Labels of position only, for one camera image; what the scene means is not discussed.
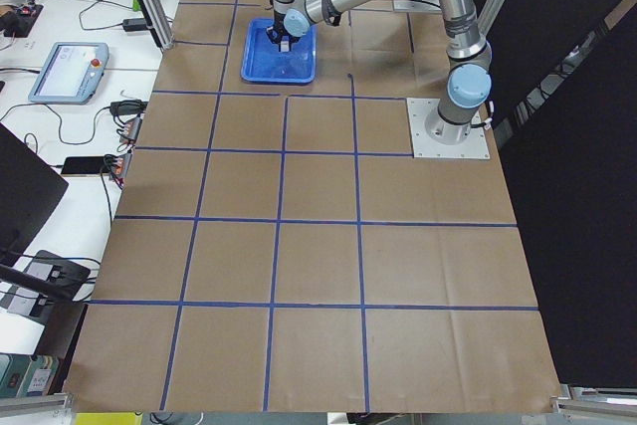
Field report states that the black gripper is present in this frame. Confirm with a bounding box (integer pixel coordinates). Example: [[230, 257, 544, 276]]
[[266, 0, 301, 50]]

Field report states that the blue plastic tray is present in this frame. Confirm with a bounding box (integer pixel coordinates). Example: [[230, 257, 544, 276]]
[[241, 18, 318, 85]]

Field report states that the black power adapter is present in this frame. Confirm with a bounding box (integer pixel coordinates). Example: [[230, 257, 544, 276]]
[[121, 18, 148, 32]]

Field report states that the brown paper table cover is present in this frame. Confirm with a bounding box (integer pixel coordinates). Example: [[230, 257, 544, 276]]
[[65, 0, 559, 413]]

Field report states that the blue teach pendant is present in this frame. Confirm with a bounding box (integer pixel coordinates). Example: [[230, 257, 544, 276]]
[[28, 42, 109, 105]]

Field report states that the black smartphone on desk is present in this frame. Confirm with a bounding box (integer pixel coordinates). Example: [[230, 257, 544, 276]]
[[60, 156, 105, 177]]

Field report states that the black monitor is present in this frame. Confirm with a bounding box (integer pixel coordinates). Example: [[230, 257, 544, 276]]
[[0, 125, 69, 267]]

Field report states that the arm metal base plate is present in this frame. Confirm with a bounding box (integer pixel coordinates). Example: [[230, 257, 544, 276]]
[[406, 98, 491, 160], [392, 0, 442, 14]]

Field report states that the usb hub with cables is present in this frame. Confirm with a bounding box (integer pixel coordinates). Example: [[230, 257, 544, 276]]
[[116, 115, 142, 144]]

